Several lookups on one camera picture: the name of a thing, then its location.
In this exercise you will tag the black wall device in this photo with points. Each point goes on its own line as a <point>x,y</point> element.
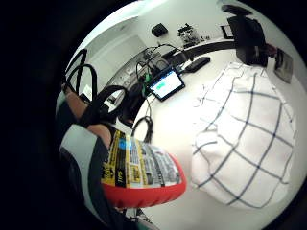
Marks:
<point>159,30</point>

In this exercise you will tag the black picture frame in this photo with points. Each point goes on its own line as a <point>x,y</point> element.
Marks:
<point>226,32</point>

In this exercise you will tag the black remote control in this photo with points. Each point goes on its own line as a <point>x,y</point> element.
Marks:
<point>197,64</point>

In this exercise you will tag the black tablet with lit screen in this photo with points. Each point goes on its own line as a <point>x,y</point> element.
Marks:
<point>166,84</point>

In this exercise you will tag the red bottle with yellow label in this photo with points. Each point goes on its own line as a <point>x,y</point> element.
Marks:
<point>144,179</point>

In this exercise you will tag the white blue-checked cloth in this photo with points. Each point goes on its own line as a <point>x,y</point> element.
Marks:
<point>246,137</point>

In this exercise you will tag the dark long counter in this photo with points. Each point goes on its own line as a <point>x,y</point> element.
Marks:
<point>207,47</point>

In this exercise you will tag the silver flat box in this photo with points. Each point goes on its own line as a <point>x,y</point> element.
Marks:
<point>284,65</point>

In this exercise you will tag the dark potted plant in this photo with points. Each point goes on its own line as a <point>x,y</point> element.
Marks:
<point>188,35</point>

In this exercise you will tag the black bag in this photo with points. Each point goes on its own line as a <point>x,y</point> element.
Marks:
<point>134,102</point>

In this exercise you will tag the black office chair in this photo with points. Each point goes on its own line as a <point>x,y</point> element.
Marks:
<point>251,38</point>

